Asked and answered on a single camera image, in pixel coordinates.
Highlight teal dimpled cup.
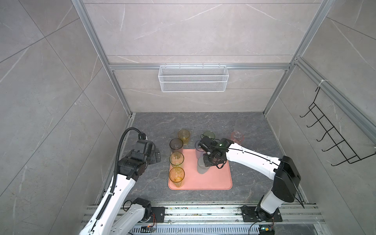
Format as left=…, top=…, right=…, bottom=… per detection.
left=197, top=156, right=210, bottom=174

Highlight short green glass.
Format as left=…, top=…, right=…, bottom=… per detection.
left=203, top=130, right=215, bottom=139

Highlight pink plastic tray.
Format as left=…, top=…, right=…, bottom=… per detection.
left=168, top=149, right=233, bottom=191

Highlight dark grey tall glass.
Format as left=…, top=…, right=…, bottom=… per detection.
left=169, top=138, right=184, bottom=153

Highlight light green tall glass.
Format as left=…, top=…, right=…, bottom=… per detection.
left=169, top=152, right=185, bottom=168

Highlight short yellow glass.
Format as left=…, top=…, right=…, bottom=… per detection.
left=178, top=129, right=191, bottom=145

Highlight tall yellow glass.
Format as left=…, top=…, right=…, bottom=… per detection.
left=169, top=167, right=185, bottom=188

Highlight tall blue glass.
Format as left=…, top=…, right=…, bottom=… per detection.
left=195, top=141, right=205, bottom=159

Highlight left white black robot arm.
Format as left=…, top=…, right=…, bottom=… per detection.
left=80, top=127, right=161, bottom=235

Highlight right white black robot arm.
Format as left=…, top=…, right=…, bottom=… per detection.
left=198, top=136, right=301, bottom=221

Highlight pink short glass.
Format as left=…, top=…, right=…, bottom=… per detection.
left=231, top=130, right=245, bottom=145

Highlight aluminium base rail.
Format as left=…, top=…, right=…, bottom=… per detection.
left=152, top=203, right=325, bottom=225

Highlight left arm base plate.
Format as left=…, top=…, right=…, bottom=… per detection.
left=146, top=207, right=166, bottom=223

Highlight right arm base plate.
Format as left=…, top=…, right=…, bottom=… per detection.
left=240, top=206, right=283, bottom=222

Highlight white wire mesh basket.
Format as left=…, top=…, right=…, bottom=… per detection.
left=158, top=65, right=229, bottom=93

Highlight black wire hook rack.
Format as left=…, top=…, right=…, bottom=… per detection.
left=299, top=87, right=376, bottom=166

